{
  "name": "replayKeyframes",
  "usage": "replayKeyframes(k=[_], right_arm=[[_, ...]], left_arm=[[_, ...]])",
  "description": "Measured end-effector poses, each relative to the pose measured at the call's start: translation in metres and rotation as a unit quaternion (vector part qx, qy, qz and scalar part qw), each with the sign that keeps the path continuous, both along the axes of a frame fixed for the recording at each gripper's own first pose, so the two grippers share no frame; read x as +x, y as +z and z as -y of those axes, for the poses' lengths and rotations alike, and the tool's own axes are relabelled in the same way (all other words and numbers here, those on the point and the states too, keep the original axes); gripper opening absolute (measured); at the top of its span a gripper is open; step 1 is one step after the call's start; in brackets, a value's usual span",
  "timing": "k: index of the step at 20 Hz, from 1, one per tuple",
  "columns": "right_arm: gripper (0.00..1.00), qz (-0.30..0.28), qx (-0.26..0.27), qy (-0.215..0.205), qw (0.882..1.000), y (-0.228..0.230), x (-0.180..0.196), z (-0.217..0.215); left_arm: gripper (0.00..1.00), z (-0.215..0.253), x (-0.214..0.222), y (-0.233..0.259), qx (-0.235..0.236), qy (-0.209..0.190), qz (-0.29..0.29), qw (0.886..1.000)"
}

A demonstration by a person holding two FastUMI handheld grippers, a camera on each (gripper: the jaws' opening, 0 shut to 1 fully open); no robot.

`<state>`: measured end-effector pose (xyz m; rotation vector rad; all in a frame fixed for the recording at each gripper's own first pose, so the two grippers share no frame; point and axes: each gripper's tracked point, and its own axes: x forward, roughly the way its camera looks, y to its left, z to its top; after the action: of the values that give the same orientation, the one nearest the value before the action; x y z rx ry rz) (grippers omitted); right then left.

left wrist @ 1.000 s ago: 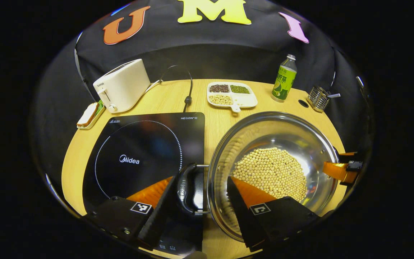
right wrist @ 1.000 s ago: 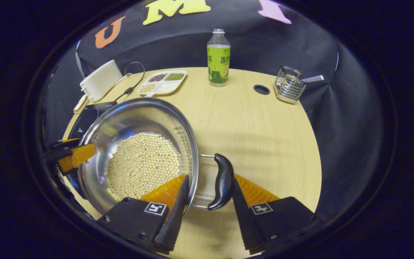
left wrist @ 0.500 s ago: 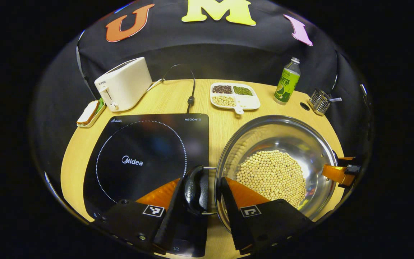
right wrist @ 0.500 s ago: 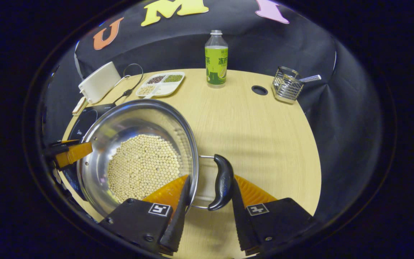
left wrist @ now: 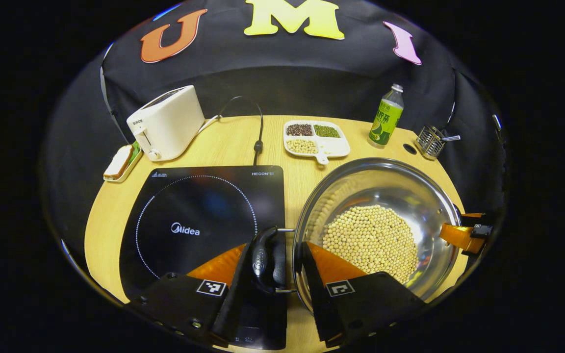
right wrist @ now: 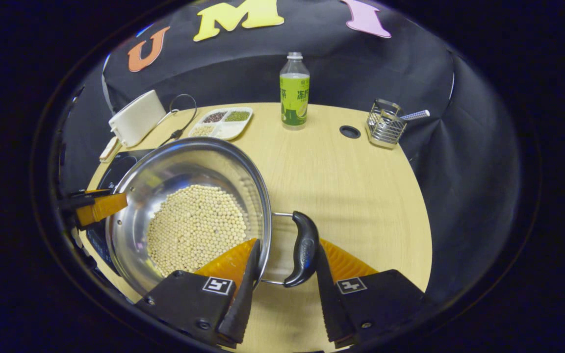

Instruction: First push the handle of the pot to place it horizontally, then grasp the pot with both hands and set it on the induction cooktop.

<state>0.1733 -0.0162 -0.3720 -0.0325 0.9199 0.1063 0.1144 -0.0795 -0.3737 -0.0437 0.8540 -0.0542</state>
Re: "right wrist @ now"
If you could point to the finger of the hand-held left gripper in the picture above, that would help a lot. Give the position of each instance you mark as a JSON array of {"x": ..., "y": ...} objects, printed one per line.
[
  {"x": 91, "y": 191},
  {"x": 101, "y": 208}
]

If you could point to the black backdrop cloth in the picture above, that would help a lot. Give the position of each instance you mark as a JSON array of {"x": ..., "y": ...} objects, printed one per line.
[{"x": 263, "y": 63}]

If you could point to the black induction cooktop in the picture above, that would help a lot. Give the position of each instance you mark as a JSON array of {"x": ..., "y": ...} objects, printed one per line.
[{"x": 115, "y": 169}]

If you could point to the white divided bean tray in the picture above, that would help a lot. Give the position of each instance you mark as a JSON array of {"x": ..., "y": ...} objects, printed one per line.
[{"x": 231, "y": 128}]

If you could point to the pile of soybeans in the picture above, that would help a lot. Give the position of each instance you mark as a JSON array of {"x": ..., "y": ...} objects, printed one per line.
[{"x": 194, "y": 228}]

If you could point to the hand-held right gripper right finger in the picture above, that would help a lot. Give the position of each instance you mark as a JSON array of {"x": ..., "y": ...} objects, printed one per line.
[{"x": 329, "y": 299}]

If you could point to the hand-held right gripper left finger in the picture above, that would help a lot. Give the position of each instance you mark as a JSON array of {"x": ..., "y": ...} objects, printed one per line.
[{"x": 245, "y": 294}]

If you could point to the white toaster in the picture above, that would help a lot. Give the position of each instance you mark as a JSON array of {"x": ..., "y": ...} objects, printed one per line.
[{"x": 138, "y": 117}]

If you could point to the stainless steel pot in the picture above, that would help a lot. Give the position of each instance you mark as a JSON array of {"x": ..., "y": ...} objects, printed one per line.
[{"x": 184, "y": 162}]

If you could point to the green label drink bottle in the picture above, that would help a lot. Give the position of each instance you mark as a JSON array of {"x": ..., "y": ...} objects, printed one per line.
[{"x": 295, "y": 98}]

